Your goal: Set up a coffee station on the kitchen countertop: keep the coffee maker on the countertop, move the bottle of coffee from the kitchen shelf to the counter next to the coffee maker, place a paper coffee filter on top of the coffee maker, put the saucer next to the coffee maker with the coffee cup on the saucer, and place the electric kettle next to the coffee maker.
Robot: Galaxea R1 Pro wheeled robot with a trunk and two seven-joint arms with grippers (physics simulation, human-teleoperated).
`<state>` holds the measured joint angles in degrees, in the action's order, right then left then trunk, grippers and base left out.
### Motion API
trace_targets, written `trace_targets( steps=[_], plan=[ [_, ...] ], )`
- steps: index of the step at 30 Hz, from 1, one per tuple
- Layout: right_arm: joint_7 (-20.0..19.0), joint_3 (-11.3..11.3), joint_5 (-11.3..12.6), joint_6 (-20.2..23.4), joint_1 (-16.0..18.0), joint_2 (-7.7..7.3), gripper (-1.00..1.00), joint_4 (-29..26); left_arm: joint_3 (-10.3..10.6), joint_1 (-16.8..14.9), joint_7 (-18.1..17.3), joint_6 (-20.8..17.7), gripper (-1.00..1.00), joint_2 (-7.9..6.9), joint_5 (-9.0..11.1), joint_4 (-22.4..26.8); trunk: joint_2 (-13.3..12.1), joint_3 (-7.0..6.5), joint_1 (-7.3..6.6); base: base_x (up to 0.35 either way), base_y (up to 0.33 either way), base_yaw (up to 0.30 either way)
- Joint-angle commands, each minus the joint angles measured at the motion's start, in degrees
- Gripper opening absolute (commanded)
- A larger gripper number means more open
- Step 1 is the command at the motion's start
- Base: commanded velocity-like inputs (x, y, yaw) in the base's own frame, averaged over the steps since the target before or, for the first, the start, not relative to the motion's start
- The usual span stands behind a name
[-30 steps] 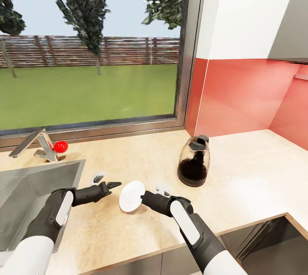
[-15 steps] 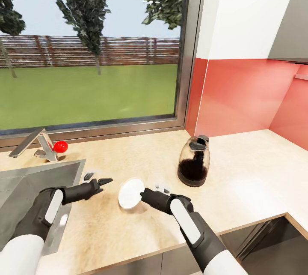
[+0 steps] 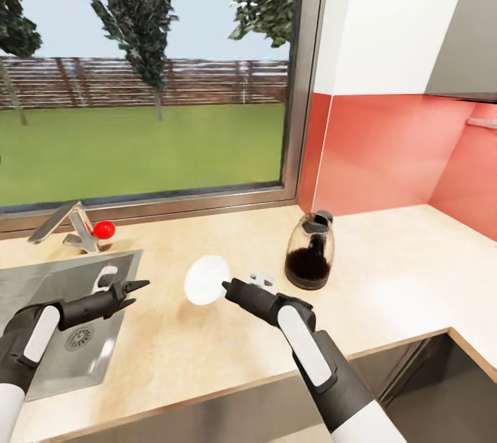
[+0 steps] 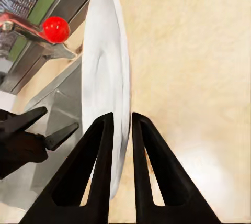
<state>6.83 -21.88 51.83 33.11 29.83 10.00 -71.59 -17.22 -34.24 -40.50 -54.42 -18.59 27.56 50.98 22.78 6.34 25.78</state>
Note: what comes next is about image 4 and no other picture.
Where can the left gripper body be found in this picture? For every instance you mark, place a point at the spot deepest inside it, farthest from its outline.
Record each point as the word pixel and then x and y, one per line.
pixel 10 161

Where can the countertop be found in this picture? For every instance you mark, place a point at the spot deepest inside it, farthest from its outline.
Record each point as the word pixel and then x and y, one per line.
pixel 191 76

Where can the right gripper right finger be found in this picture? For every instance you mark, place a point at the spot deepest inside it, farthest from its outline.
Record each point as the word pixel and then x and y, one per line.
pixel 184 204

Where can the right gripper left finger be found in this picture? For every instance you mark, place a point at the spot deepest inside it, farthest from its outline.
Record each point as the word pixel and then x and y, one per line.
pixel 59 202

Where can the fixed window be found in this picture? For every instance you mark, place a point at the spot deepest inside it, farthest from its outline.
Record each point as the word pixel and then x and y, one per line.
pixel 20 58

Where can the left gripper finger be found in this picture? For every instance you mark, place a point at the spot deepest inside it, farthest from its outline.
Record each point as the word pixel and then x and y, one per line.
pixel 10 129
pixel 53 141

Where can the saucer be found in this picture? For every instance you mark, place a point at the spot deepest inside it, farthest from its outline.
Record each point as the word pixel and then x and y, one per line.
pixel 107 78

